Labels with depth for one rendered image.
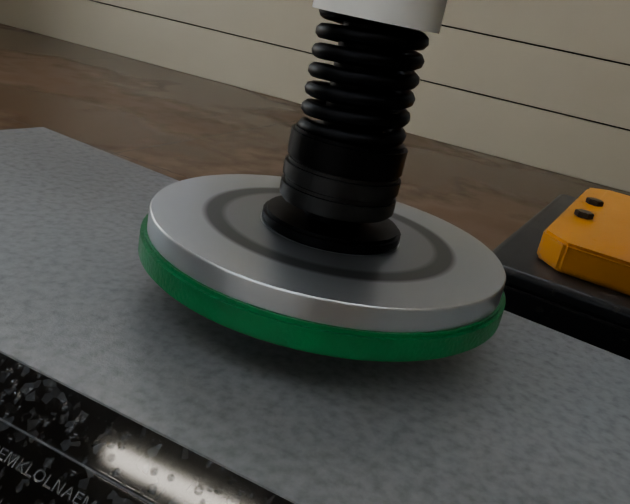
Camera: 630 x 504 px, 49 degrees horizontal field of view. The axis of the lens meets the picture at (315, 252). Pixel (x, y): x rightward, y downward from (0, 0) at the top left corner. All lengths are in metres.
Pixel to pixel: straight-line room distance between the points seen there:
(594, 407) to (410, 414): 0.12
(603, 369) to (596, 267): 0.46
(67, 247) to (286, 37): 6.61
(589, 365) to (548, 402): 0.07
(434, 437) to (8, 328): 0.22
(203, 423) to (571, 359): 0.26
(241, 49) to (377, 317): 6.98
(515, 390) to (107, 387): 0.22
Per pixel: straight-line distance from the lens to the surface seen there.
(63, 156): 0.69
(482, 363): 0.43
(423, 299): 0.34
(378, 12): 0.36
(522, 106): 6.40
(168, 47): 7.75
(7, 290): 0.42
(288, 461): 0.30
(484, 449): 0.35
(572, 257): 0.93
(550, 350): 0.48
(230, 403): 0.33
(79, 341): 0.37
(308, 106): 0.38
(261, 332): 0.32
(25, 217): 0.53
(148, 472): 0.31
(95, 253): 0.47
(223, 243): 0.36
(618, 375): 0.48
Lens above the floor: 1.01
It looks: 20 degrees down
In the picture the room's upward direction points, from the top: 12 degrees clockwise
